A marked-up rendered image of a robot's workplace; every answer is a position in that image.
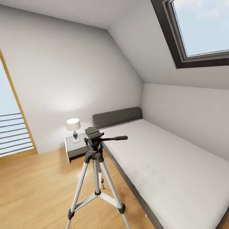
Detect camera tripod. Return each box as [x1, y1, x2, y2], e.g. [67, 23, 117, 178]
[66, 127, 131, 229]

